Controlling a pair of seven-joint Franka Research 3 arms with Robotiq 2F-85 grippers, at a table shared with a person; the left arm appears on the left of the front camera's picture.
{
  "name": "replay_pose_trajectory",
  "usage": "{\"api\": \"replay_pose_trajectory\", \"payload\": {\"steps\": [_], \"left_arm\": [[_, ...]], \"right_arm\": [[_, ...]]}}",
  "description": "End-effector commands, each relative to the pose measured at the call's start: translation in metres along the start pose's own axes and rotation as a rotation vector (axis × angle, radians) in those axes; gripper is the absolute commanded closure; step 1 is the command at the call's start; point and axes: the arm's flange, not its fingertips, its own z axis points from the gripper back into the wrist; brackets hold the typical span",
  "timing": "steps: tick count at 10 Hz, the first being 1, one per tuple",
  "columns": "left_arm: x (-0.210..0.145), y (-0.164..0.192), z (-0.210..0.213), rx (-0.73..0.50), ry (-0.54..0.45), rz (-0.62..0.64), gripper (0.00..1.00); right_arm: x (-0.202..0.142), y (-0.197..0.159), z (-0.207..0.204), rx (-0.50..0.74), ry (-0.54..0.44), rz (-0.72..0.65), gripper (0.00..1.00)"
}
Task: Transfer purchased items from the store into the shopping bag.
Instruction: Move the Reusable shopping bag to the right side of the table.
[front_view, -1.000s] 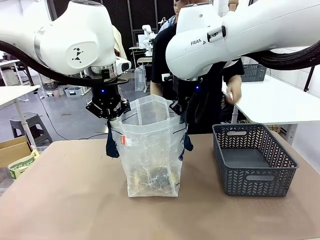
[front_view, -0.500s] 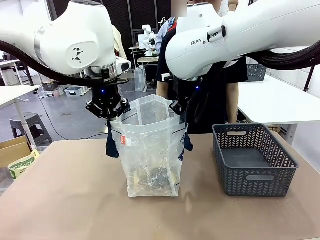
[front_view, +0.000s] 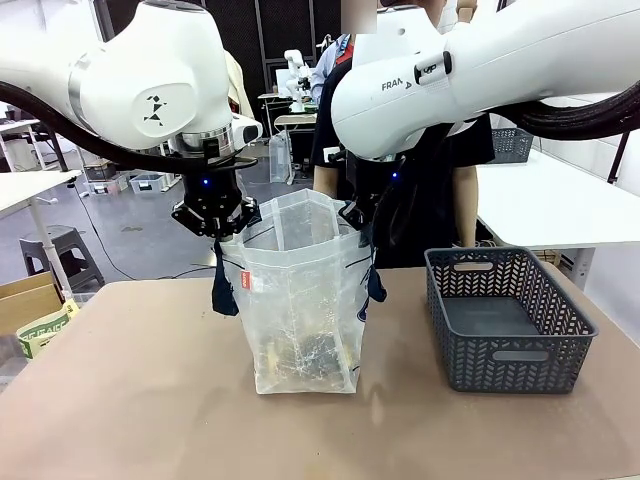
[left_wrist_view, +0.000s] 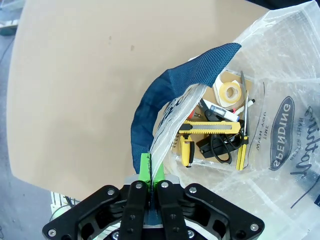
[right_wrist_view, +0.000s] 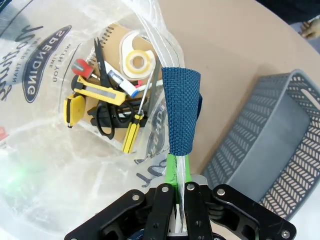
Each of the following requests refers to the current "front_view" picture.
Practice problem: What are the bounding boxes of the clear plastic container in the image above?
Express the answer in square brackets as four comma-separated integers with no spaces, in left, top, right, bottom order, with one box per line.
[268,130,295,185]

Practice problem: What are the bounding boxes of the person in red top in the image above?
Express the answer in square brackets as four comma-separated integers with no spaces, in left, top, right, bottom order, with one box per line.
[309,32,354,106]

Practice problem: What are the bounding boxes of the white desk with leg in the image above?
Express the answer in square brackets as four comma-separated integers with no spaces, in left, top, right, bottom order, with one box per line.
[0,169,84,304]

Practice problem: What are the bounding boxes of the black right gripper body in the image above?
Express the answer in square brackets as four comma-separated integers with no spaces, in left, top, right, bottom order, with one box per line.
[352,161,416,212]

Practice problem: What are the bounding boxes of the person's right forearm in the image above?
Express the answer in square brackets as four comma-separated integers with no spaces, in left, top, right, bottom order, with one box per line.
[312,167,342,201]

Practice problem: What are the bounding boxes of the grey plastic stool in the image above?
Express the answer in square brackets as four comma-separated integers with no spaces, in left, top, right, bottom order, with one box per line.
[18,226,106,294]

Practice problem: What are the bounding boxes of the white side table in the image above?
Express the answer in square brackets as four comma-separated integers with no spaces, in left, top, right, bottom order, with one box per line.
[474,148,640,291]

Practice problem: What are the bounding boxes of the white shopping bag navy handles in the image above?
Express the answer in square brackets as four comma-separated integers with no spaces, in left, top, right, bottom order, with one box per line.
[210,188,389,396]

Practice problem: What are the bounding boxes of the black slanted pole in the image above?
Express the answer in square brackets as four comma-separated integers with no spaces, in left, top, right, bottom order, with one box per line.
[606,130,629,186]

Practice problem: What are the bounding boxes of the white cable bundle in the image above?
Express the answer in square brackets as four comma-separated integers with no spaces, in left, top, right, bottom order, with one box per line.
[451,238,501,251]

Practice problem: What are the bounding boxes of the dark grey plastic basket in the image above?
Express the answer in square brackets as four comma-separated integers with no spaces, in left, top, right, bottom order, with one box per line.
[423,246,600,395]
[491,127,534,165]

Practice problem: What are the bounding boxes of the mannequin with cream jacket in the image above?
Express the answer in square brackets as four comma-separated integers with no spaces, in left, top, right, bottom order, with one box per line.
[223,49,257,124]

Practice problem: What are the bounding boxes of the brown cardboard box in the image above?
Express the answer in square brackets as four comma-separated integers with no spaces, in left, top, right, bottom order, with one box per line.
[0,272,66,337]

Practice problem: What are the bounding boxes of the clear floor storage bin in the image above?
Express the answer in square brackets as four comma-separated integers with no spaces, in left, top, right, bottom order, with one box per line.
[81,175,129,197]
[128,172,167,196]

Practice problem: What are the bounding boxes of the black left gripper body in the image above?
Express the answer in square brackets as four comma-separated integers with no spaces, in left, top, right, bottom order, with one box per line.
[181,168,245,218]

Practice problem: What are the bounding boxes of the brown background desk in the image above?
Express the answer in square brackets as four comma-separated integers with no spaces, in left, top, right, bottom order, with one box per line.
[273,113,319,166]

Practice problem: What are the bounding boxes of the person in black t-shirt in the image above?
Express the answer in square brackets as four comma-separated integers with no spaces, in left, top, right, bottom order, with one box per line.
[310,0,496,270]

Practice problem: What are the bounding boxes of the person's left forearm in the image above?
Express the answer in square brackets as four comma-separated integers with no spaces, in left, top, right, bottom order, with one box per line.
[452,166,480,247]

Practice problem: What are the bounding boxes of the white sack with green print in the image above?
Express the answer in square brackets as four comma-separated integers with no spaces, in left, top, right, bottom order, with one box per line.
[16,298,81,360]

